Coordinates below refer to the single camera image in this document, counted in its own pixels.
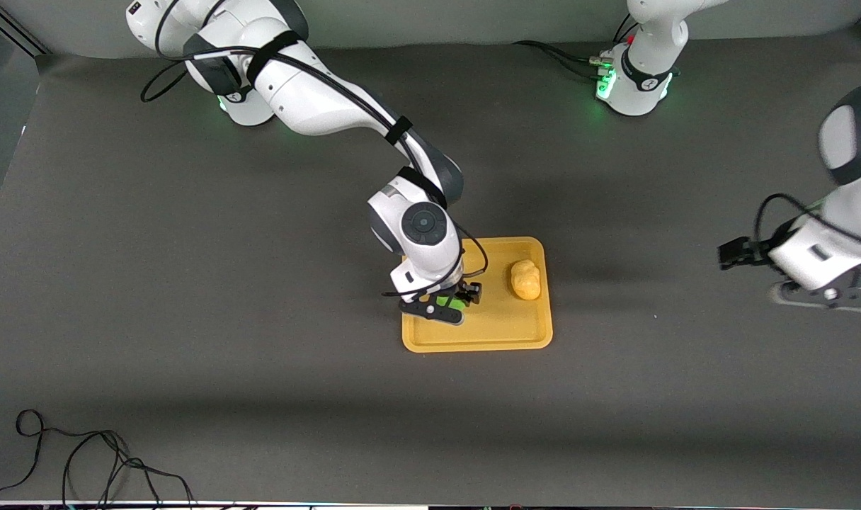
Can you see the yellow potato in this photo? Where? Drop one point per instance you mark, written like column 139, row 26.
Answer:
column 526, row 279

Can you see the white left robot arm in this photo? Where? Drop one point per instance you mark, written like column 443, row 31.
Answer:
column 852, row 142

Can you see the orange plastic tray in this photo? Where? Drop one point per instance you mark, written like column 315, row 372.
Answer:
column 501, row 329

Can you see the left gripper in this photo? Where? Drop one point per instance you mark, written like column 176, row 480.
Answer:
column 758, row 251

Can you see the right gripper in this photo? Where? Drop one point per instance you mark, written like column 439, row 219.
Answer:
column 467, row 291

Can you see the aluminium frame profile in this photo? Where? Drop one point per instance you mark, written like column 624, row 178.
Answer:
column 13, row 28

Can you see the dark grey table mat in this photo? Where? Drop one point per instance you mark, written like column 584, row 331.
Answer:
column 260, row 283

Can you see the green apple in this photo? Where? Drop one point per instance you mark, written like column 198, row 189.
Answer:
column 446, row 302

